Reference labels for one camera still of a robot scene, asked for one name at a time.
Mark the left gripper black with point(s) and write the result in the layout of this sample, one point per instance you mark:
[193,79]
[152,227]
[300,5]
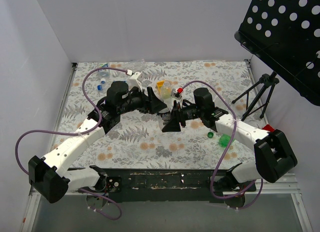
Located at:
[147,101]

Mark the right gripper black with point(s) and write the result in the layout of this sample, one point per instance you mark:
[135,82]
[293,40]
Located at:
[179,114]

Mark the clear bottle black cap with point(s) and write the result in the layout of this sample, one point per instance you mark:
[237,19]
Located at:
[163,117]

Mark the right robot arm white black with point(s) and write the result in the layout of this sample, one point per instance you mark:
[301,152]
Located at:
[273,155]

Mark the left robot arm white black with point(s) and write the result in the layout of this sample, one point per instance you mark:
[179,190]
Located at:
[51,176]

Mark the crushed clear bottle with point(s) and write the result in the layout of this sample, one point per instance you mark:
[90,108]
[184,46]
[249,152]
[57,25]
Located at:
[135,65]

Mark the green bottle cap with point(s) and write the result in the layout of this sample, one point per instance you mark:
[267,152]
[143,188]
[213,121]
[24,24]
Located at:
[210,134]

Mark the clear uncapped bottle right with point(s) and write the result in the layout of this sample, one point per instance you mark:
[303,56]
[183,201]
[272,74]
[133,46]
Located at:
[221,92]

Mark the green plastic bottle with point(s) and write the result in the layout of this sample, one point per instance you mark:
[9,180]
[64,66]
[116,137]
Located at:
[224,140]

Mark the bottle green white label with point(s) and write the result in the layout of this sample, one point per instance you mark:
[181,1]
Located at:
[103,73]

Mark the floral tablecloth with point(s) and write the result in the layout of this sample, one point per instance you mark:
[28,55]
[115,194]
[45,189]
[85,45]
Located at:
[137,141]

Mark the yellow green toy basket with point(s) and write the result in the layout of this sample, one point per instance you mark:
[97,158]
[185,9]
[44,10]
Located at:
[160,87]

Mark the black tripod stand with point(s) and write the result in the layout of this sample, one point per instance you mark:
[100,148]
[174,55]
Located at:
[268,81]

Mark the red box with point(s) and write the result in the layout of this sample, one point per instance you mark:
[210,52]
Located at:
[268,128]

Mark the black perforated music stand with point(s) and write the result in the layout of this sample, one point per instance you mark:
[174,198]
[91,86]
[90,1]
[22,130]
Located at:
[285,35]

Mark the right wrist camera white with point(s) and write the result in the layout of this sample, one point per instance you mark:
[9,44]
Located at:
[177,94]

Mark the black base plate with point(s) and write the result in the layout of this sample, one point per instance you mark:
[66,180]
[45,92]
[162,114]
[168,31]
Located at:
[157,185]

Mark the aluminium frame rail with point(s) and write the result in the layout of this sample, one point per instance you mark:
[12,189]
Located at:
[288,185]

